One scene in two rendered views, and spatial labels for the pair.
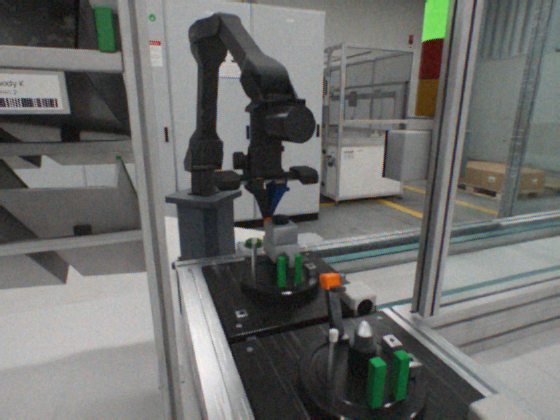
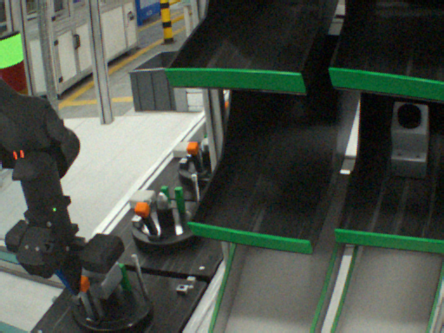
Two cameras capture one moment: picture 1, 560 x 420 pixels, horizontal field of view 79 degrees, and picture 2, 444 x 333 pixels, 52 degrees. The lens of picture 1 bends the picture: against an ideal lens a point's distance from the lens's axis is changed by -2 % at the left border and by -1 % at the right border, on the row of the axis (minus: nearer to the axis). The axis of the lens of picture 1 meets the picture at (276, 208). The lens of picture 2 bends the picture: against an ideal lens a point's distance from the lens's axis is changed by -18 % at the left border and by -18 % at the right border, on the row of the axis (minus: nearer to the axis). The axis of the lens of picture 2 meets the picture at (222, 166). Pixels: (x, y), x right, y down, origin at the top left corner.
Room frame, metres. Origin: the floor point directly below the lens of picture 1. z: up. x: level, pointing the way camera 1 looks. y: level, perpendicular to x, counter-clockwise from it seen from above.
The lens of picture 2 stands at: (0.89, 0.55, 1.49)
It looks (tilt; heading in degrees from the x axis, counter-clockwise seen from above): 25 degrees down; 221
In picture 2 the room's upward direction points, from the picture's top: 7 degrees counter-clockwise
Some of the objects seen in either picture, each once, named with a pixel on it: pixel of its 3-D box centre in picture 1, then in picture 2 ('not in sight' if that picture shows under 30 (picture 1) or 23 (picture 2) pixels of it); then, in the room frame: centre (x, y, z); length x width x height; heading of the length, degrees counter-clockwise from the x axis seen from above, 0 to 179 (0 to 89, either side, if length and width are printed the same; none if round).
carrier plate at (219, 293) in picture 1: (279, 287); (114, 316); (0.56, -0.01, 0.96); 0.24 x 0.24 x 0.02; 20
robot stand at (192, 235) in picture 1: (206, 229); not in sight; (0.88, 0.19, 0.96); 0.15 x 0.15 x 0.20; 66
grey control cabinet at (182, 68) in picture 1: (209, 124); not in sight; (3.72, 0.71, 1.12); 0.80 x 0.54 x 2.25; 111
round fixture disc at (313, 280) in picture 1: (279, 278); (111, 307); (0.56, -0.01, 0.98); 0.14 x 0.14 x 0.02
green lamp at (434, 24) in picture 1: (443, 20); (9, 50); (0.51, -0.22, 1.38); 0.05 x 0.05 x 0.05
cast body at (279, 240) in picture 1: (282, 238); (100, 264); (0.55, -0.01, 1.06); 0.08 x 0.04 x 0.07; 20
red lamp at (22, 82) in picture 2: (439, 60); (13, 76); (0.51, -0.22, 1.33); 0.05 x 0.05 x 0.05
